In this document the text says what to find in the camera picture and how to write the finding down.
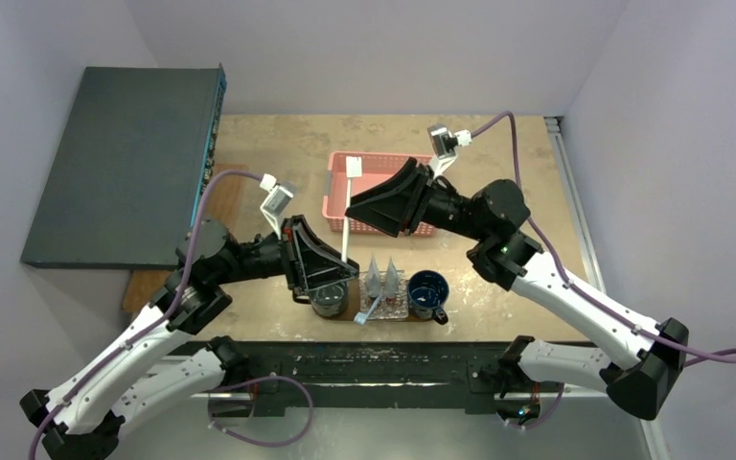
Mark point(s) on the pink perforated plastic basket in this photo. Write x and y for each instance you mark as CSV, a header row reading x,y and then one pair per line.
x,y
376,168

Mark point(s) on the navy blue mug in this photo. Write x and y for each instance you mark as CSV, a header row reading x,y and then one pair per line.
x,y
427,292

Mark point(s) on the white red toothpaste tube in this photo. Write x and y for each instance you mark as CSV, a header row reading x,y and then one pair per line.
x,y
391,282

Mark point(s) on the light blue toothbrush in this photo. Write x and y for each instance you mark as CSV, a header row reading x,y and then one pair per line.
x,y
363,316

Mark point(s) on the white grey toothpaste tube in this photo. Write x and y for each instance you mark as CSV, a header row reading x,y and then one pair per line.
x,y
373,281

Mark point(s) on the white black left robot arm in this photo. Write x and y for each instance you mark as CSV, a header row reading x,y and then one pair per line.
x,y
88,415

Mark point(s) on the oval dark wooden tray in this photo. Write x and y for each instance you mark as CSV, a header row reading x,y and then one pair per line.
x,y
353,302

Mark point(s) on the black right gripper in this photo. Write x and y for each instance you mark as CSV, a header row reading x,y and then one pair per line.
x,y
420,197

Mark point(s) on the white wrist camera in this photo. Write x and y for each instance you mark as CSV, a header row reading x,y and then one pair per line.
x,y
278,196
446,145

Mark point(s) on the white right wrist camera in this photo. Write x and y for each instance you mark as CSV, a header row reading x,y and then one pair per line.
x,y
446,145

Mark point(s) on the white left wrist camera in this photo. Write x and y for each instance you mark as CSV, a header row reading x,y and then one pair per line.
x,y
278,196

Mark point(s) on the dark grey shelf board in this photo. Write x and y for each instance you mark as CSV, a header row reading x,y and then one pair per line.
x,y
133,160

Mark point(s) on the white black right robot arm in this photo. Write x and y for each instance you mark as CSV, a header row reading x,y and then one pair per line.
x,y
635,359

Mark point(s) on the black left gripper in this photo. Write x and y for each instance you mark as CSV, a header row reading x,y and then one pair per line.
x,y
308,262

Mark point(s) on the aluminium frame rail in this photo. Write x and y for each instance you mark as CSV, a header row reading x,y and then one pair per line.
x,y
652,439

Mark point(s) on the dark green grey mug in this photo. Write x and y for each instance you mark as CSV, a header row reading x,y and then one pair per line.
x,y
330,301

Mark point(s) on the clear crystal toothbrush holder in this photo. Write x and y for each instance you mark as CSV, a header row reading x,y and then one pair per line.
x,y
395,311

